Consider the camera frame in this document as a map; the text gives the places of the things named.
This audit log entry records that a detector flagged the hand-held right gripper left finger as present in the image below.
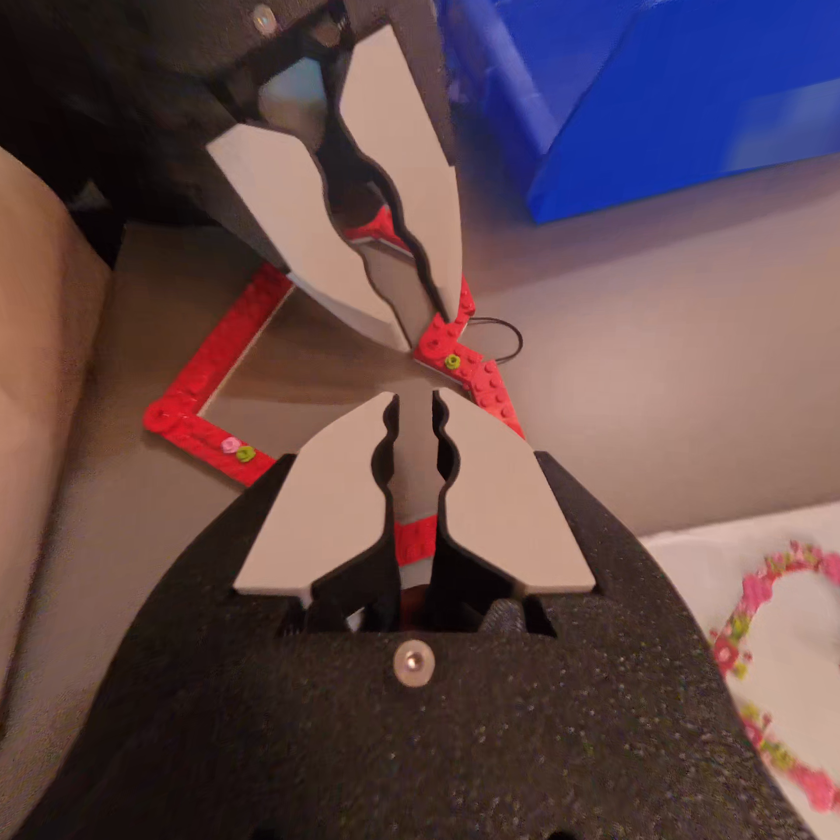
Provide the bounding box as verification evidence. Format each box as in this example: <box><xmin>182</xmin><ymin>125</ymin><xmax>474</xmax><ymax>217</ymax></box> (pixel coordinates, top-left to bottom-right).
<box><xmin>233</xmin><ymin>392</ymin><xmax>403</xmax><ymax>627</ymax></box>

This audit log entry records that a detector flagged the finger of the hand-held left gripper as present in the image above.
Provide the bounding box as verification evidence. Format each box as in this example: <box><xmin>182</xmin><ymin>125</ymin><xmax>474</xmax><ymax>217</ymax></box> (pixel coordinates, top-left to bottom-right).
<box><xmin>206</xmin><ymin>60</ymin><xmax>413</xmax><ymax>353</ymax></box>
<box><xmin>328</xmin><ymin>23</ymin><xmax>468</xmax><ymax>324</ymax></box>

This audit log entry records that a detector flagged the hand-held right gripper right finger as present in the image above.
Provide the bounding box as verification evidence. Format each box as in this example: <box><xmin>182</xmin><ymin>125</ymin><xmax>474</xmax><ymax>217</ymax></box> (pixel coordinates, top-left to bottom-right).
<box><xmin>427</xmin><ymin>388</ymin><xmax>597</xmax><ymax>627</ymax></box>

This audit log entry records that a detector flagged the red brick heart frame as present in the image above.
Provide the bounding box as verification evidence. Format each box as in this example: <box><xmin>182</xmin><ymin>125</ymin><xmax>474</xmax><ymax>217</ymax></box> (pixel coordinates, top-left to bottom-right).
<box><xmin>143</xmin><ymin>203</ymin><xmax>526</xmax><ymax>567</ymax></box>

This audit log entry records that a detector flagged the grey desk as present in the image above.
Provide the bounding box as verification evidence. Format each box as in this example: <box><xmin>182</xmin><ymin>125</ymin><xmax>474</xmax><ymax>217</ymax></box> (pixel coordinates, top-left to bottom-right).
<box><xmin>0</xmin><ymin>154</ymin><xmax>840</xmax><ymax>729</ymax></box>

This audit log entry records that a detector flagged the white heart print instruction booklet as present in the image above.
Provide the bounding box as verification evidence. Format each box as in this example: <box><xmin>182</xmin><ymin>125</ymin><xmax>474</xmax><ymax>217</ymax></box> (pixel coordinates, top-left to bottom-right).
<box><xmin>640</xmin><ymin>502</ymin><xmax>840</xmax><ymax>840</ymax></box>

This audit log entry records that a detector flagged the blue plastic bin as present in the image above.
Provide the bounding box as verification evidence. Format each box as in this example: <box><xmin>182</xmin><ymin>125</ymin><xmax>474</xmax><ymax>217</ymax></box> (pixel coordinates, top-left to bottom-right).
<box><xmin>435</xmin><ymin>0</ymin><xmax>840</xmax><ymax>225</ymax></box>

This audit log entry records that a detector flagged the black string loop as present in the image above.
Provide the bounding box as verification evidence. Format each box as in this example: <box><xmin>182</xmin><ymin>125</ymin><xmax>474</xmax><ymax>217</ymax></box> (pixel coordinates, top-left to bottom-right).
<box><xmin>469</xmin><ymin>317</ymin><xmax>524</xmax><ymax>364</ymax></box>

